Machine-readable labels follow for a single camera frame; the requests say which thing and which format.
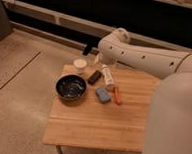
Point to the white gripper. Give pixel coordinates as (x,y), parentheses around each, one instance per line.
(103,59)

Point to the white bottle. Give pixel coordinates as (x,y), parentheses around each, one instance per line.
(108,78)

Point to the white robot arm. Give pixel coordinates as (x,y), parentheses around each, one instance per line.
(169,120)

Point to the dark ceramic bowl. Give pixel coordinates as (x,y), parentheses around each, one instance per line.
(71,89)

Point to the black table leg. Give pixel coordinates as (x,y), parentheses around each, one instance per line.
(89,47)

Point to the white round cup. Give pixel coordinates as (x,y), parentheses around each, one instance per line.
(79,66)

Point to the black rectangular block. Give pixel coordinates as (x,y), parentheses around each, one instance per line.
(94,77)

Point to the blue sponge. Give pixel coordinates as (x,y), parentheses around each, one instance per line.
(102,95)

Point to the wooden table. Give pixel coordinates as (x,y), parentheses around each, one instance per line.
(89,124)

